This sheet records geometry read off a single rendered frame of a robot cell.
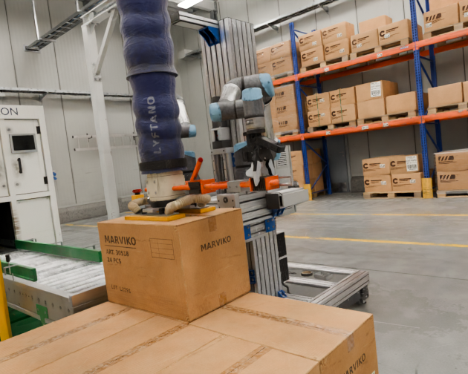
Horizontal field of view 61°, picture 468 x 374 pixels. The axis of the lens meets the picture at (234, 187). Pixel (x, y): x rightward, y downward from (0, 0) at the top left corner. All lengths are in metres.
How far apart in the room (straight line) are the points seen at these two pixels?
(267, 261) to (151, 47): 1.50
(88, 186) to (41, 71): 3.29
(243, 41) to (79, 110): 9.96
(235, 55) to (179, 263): 1.42
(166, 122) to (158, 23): 0.44
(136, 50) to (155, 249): 0.87
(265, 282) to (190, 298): 1.04
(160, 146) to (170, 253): 0.49
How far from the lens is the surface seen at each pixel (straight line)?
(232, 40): 2.59
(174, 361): 1.44
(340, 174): 10.81
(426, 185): 8.61
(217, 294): 1.79
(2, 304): 2.86
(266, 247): 2.63
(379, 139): 10.38
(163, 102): 1.86
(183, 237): 1.62
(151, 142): 1.85
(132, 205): 1.99
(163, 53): 1.91
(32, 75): 12.04
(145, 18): 1.94
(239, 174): 2.23
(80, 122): 12.30
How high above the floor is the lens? 1.17
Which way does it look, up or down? 4 degrees down
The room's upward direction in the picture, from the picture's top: 7 degrees counter-clockwise
